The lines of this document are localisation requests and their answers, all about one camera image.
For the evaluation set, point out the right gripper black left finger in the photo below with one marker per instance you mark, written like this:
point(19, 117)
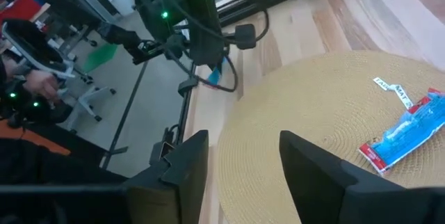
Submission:
point(174, 189)

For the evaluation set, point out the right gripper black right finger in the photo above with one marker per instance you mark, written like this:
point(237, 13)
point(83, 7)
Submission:
point(320, 189)

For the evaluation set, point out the light blue granola bar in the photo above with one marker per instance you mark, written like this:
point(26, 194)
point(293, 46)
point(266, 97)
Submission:
point(215, 76)

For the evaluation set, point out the blue granola bar red ends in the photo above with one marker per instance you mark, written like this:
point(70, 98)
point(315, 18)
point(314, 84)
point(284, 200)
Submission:
point(406, 133)

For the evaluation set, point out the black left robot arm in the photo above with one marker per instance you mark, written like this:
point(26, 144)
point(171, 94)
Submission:
point(153, 8)

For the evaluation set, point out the round woven straw placemat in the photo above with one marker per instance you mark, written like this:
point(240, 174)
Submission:
point(313, 112)

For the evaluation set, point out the white placemat label tag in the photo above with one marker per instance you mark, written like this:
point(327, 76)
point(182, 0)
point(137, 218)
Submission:
point(396, 89)

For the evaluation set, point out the orange cloth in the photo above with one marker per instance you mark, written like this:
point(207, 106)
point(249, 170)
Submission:
point(34, 137)

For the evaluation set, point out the person's hand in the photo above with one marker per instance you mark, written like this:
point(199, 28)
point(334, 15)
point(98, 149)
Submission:
point(41, 84)

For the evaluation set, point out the white office chair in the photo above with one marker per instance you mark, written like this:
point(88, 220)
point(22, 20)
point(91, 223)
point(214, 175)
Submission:
point(28, 43)

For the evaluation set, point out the red box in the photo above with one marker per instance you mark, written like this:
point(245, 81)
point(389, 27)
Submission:
point(21, 8)

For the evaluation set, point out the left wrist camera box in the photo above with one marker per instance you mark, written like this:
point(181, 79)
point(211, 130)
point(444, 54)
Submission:
point(245, 36)

